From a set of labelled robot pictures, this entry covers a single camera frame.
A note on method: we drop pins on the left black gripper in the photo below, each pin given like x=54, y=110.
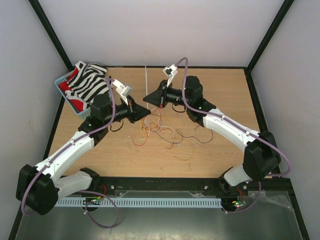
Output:
x=135, y=112

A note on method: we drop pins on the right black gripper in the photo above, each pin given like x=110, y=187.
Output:
x=160, y=96

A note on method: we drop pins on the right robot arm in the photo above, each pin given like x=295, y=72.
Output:
x=260, y=156

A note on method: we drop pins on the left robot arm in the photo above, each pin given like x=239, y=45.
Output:
x=39, y=187

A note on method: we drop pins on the light blue plastic basket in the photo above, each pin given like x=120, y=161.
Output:
x=82, y=114

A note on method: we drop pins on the black white striped cloth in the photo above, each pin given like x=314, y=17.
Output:
x=89, y=81

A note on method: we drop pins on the red cloth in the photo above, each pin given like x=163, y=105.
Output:
x=78, y=103

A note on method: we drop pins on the left circuit board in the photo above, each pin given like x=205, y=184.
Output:
x=92, y=201

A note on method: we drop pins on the circuit board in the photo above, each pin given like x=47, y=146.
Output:
x=238, y=203
x=92, y=201

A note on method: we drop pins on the right circuit board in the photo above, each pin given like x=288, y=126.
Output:
x=238, y=203

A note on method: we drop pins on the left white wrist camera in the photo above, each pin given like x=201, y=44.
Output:
x=122, y=90

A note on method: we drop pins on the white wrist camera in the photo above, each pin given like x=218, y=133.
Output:
x=170, y=72
x=122, y=90

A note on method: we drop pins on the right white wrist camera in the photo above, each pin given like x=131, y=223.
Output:
x=170, y=72

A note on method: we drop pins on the light blue slotted cable duct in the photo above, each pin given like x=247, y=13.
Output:
x=206, y=203

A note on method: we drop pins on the black frame post left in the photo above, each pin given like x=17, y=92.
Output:
x=39, y=11

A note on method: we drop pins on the black frame post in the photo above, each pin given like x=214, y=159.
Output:
x=276, y=22
x=39, y=11

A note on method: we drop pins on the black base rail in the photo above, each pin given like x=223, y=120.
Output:
x=206, y=186

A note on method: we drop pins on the black frame post right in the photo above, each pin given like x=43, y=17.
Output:
x=276, y=22

